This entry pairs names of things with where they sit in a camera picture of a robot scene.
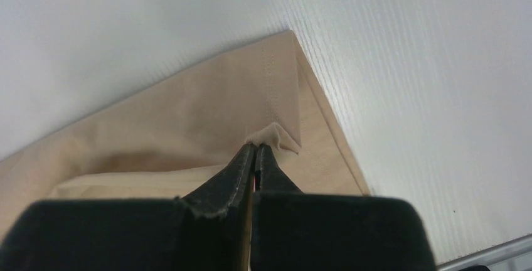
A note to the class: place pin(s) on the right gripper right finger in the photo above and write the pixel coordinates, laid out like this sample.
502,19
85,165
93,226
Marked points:
292,230

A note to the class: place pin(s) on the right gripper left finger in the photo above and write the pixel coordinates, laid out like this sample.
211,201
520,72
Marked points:
208,229

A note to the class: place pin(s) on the beige t shirt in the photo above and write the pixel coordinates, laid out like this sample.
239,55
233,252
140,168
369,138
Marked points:
170,138

